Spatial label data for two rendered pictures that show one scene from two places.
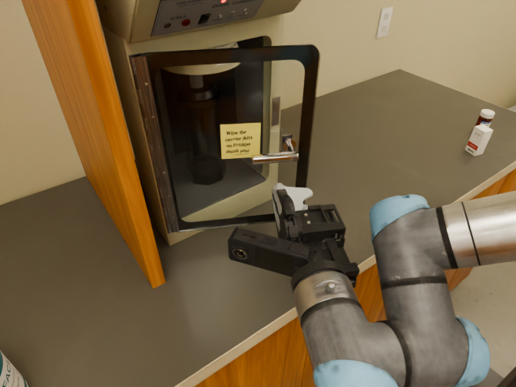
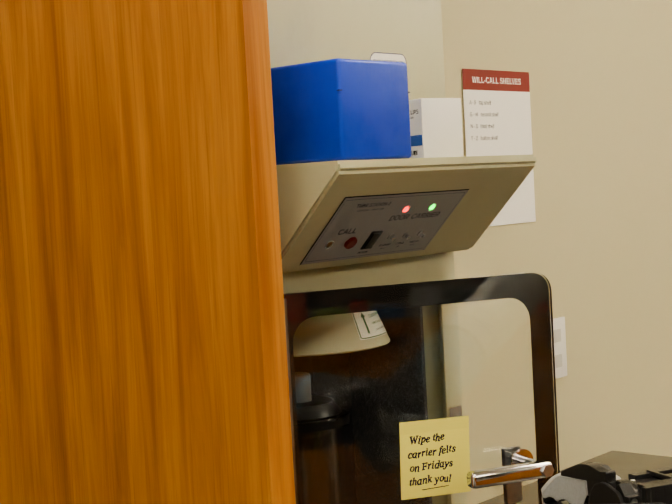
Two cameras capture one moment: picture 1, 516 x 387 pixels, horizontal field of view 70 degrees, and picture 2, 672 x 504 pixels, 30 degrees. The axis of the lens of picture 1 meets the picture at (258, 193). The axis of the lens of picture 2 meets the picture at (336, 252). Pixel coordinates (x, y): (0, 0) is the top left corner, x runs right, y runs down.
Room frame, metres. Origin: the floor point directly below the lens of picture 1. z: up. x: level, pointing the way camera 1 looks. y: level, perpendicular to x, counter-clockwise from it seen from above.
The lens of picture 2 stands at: (-0.56, 0.39, 1.49)
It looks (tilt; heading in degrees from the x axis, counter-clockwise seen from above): 3 degrees down; 347
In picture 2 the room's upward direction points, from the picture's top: 3 degrees counter-clockwise
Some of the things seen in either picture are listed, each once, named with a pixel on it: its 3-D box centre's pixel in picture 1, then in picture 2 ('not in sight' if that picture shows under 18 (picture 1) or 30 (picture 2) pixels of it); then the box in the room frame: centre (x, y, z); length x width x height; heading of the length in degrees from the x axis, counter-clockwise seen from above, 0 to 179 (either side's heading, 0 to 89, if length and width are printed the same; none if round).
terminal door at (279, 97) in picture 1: (235, 152); (424, 484); (0.61, 0.04, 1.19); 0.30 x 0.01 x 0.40; 99
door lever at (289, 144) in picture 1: (274, 153); (504, 470); (0.59, -0.03, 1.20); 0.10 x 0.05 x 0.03; 99
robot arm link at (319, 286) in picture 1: (325, 298); not in sight; (0.27, -0.08, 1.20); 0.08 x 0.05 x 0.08; 99
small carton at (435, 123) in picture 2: not in sight; (427, 129); (0.66, 0.01, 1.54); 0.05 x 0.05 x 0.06; 19
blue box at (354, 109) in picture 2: not in sight; (335, 114); (0.58, 0.12, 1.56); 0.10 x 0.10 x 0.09; 36
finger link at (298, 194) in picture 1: (293, 194); (588, 484); (0.45, -0.06, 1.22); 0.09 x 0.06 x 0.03; 9
